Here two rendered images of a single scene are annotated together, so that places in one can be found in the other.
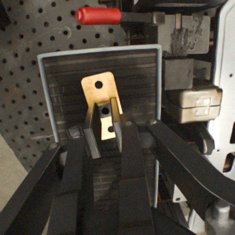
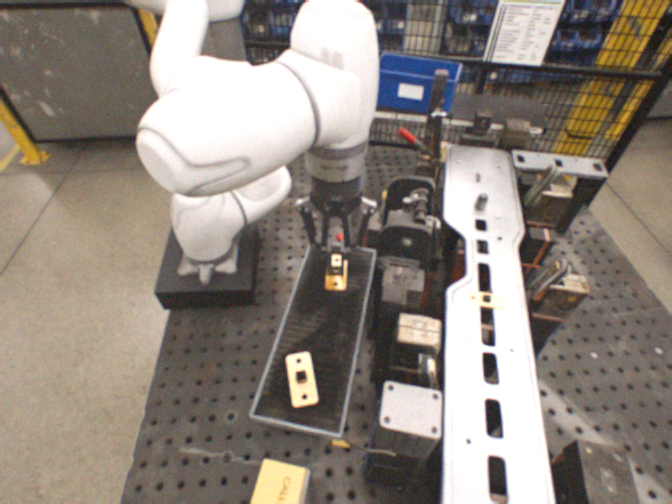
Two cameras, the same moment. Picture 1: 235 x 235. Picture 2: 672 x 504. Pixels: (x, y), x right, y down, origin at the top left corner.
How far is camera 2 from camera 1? 66 cm
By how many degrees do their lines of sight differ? 65
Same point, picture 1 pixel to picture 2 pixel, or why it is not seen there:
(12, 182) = not seen: outside the picture
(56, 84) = (313, 255)
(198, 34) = (414, 279)
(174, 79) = (390, 294)
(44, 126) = (215, 434)
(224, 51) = (454, 318)
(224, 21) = (451, 295)
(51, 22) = not seen: hidden behind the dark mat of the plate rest
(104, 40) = not seen: hidden behind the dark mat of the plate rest
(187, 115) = (403, 332)
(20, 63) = (239, 342)
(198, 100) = (414, 322)
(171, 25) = (394, 271)
